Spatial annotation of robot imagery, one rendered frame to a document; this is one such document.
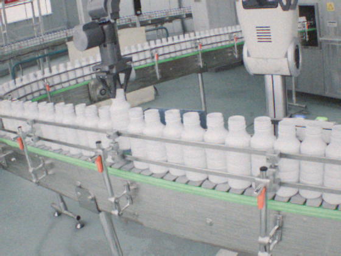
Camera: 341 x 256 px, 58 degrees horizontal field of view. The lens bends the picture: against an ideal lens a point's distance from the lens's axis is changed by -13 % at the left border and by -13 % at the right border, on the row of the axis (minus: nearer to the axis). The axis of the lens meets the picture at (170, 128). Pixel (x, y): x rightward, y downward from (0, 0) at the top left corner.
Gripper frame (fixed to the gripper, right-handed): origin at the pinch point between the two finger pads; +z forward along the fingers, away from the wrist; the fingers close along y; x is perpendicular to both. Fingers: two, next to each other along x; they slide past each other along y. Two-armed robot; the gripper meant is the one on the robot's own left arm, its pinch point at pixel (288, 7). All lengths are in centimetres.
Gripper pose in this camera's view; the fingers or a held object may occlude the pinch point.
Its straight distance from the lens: 83.1
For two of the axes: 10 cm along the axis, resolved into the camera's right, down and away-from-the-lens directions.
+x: -8.0, -0.9, 5.9
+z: 1.4, 9.3, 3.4
